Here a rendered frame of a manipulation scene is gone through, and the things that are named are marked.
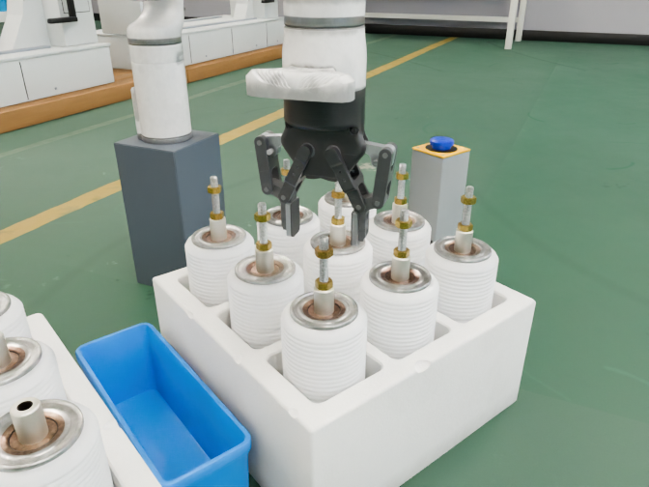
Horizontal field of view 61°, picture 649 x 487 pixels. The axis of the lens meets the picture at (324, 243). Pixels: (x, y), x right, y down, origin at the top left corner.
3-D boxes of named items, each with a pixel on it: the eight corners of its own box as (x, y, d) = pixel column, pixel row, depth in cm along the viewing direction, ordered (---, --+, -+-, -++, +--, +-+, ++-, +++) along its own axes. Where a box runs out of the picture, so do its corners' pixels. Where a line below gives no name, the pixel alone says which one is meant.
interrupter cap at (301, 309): (330, 341, 56) (330, 335, 56) (275, 316, 60) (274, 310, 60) (371, 308, 62) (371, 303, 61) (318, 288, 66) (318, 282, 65)
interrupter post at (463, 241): (472, 249, 75) (475, 227, 73) (469, 257, 73) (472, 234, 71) (455, 246, 76) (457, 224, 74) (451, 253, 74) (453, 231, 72)
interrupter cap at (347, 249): (369, 256, 73) (369, 251, 73) (311, 258, 72) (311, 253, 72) (361, 232, 80) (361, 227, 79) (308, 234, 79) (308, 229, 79)
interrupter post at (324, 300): (325, 321, 60) (325, 295, 58) (308, 313, 61) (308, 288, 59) (339, 311, 61) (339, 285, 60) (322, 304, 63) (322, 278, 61)
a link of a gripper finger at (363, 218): (353, 192, 53) (352, 240, 55) (384, 196, 52) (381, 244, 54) (358, 187, 54) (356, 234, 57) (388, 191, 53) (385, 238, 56)
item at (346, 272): (372, 368, 80) (378, 258, 72) (306, 372, 79) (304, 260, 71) (363, 329, 89) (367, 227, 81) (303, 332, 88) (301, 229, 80)
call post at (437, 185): (400, 302, 109) (410, 149, 95) (424, 291, 113) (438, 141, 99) (427, 318, 104) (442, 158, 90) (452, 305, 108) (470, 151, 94)
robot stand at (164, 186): (136, 282, 116) (112, 142, 102) (179, 254, 127) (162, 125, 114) (191, 298, 111) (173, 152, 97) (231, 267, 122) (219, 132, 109)
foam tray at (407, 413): (166, 374, 90) (151, 276, 82) (349, 295, 111) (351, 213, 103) (313, 551, 62) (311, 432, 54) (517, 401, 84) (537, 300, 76)
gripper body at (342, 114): (380, 73, 52) (376, 169, 56) (296, 69, 54) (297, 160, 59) (357, 88, 46) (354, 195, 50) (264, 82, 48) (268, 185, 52)
